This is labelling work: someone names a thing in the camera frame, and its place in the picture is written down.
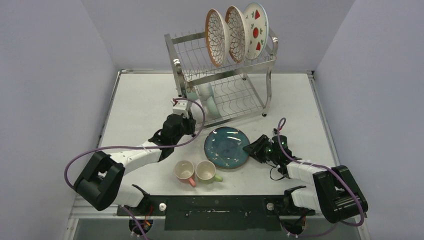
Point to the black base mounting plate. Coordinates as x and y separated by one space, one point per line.
219 213

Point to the aluminium right side rail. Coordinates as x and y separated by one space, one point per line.
329 137

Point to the aluminium rail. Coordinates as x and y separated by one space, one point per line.
114 223
329 137

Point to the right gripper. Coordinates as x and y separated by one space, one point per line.
262 148

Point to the brown rim flower plate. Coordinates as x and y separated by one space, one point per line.
238 34

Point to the stainless steel dish rack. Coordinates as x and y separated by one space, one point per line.
240 90

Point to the dark bottom plate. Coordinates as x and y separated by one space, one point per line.
224 147

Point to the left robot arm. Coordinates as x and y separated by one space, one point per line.
100 182

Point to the strawberry pattern top plate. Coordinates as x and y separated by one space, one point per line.
257 19

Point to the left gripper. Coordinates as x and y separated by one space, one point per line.
191 123

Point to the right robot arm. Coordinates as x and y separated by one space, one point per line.
331 191

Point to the aluminium front rail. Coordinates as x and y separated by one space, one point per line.
114 223

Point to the green handled cream mug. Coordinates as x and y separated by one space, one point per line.
206 173

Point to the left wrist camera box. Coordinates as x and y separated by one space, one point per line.
182 108

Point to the pink handled cream mug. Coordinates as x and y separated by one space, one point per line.
185 172

